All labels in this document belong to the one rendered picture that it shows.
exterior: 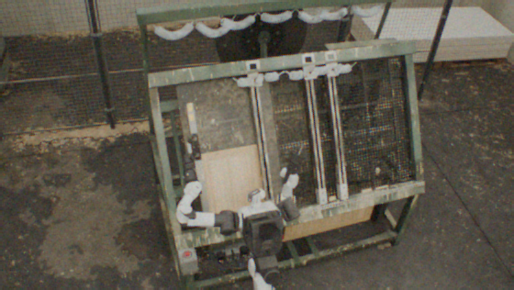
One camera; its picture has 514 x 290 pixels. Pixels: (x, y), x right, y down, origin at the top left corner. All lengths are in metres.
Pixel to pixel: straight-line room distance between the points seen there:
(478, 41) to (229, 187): 5.40
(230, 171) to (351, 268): 1.69
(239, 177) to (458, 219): 2.73
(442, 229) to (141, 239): 3.10
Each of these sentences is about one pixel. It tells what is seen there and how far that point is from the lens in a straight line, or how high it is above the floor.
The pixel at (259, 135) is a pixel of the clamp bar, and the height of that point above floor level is 1.44.
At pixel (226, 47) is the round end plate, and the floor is 1.79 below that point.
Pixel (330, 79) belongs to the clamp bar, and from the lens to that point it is 3.71.
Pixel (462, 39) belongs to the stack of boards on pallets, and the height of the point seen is 0.53.
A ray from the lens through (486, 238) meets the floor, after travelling 5.37.
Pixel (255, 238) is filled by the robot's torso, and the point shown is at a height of 1.33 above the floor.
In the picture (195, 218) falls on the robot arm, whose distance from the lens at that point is 3.01.
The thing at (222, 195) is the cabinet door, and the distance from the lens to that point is 3.55.
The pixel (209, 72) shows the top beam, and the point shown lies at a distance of 3.38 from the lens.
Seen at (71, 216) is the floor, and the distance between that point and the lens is 5.05.
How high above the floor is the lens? 3.73
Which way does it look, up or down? 42 degrees down
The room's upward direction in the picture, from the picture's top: 5 degrees clockwise
